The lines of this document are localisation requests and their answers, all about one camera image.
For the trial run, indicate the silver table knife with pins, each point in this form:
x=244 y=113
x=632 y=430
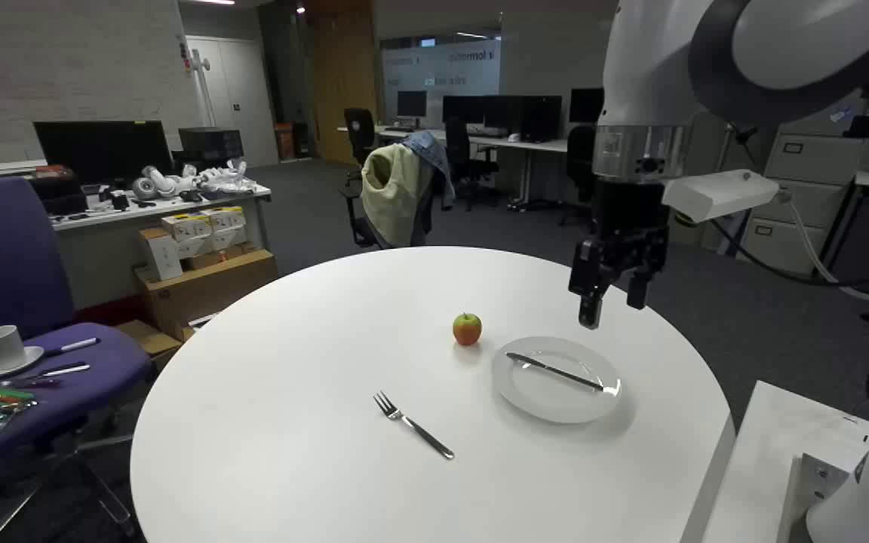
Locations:
x=556 y=373

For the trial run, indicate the small silver cutlery piece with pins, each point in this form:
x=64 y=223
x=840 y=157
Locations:
x=75 y=344
x=60 y=373

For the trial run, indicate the black box device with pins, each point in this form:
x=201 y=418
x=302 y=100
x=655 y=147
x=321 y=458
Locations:
x=60 y=190

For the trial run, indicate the white round plate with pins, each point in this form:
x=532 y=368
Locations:
x=556 y=406

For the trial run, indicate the red green apple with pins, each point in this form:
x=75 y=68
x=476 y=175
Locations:
x=467 y=330

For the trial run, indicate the white office desk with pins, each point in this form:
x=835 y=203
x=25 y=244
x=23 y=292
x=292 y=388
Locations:
x=105 y=262

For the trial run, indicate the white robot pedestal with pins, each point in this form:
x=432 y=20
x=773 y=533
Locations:
x=768 y=471

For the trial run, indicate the small black monitor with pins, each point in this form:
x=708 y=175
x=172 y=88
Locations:
x=211 y=147

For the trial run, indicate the purple office chair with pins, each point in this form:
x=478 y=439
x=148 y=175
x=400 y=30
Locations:
x=0 y=262

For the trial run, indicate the large black monitor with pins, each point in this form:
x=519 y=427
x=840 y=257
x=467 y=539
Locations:
x=105 y=151

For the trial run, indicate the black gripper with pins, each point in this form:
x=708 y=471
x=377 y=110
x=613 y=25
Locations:
x=635 y=215

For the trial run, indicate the white saucer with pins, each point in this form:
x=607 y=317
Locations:
x=32 y=360

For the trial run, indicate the silver fork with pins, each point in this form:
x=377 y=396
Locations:
x=414 y=427

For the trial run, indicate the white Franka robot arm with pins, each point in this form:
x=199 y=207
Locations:
x=655 y=62

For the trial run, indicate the black swivel office chair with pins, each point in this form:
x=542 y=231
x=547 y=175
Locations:
x=353 y=215

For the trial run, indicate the white filing cabinet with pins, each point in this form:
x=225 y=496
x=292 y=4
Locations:
x=806 y=190

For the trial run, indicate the long desk with monitors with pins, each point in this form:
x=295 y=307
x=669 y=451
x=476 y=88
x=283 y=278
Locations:
x=515 y=129

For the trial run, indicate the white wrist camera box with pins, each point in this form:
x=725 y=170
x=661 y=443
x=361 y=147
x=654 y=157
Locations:
x=716 y=193

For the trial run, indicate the pile of white clutter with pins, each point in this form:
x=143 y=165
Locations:
x=199 y=183

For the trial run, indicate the beige jacket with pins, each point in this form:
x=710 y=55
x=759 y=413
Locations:
x=391 y=196

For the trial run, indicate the brown cardboard box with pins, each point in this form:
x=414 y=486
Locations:
x=204 y=292

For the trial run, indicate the blue denim jacket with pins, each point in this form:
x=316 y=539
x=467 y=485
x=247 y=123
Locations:
x=432 y=160

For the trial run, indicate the white box with yellow labels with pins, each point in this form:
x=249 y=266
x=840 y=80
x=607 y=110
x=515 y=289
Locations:
x=211 y=231

